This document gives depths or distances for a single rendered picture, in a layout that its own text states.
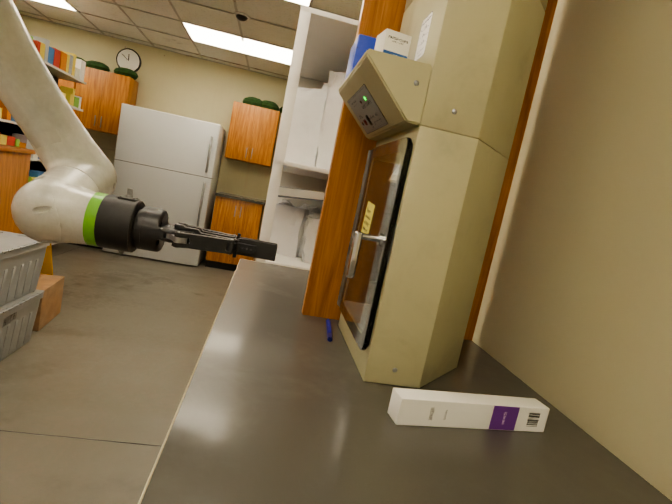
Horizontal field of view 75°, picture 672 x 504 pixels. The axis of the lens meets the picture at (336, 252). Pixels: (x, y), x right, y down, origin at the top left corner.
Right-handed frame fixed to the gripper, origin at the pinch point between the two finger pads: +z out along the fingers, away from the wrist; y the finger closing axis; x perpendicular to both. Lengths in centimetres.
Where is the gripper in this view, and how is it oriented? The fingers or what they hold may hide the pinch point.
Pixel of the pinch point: (257, 248)
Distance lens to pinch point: 80.9
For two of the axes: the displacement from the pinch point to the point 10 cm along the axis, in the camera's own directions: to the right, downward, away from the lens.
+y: -1.4, -1.6, 9.8
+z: 9.7, 1.8, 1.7
